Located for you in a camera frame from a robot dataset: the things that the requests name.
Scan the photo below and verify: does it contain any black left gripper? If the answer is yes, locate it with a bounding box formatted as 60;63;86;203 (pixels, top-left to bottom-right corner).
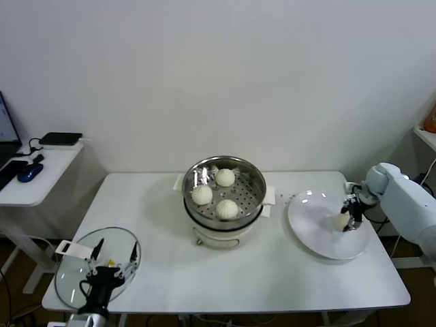
80;237;141;313

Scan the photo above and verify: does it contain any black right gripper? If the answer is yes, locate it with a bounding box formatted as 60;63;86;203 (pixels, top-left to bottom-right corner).
341;196;366;234

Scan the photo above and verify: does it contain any white steamed baozi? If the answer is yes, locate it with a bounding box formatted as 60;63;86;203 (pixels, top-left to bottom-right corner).
332;213;352;232
191;185;214;206
216;199;239;221
215;168;236;187

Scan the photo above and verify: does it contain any stainless steel steamer basket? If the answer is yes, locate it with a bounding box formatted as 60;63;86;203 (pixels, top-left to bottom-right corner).
182;155;267;232

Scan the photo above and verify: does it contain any white round plate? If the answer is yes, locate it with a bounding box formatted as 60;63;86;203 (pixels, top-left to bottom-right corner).
287;189;370;260

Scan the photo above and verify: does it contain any round glass pot lid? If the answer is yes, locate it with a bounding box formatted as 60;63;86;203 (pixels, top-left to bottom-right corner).
54;227;142;307

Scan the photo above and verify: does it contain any white side desk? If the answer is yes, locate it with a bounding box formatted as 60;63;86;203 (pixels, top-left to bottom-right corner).
0;141;85;294

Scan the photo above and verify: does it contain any white electric cooker pot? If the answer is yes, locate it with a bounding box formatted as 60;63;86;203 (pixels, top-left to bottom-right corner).
173;173;276;251

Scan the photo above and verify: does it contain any white shelf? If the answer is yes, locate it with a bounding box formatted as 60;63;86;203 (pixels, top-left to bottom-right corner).
412;125;436;153

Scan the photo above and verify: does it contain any blue computer mouse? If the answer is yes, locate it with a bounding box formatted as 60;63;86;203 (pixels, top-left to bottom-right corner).
16;162;44;183

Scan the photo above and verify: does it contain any orange object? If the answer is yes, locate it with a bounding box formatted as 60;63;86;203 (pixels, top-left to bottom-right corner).
422;104;436;134

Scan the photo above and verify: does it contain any flat black box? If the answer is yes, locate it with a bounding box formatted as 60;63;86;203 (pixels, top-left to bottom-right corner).
38;132;83;146

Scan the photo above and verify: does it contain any black smartphone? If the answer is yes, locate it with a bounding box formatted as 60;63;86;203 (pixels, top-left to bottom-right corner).
0;159;27;191

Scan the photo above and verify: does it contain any black laptop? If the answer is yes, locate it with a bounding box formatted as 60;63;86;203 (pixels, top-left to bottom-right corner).
0;91;22;170

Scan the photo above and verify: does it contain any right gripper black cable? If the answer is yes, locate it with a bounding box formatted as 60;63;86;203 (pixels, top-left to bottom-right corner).
362;211;389;224

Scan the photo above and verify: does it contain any white lid handle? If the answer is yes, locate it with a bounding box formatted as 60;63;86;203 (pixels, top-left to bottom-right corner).
54;240;95;260

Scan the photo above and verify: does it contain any white power cable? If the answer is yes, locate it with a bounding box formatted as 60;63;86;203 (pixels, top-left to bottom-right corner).
391;182;436;258

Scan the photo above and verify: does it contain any black power adapter cable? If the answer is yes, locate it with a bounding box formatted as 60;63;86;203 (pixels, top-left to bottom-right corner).
376;173;430;236

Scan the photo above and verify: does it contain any thin black desk cable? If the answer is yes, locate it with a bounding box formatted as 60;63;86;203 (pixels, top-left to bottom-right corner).
13;137;44;158

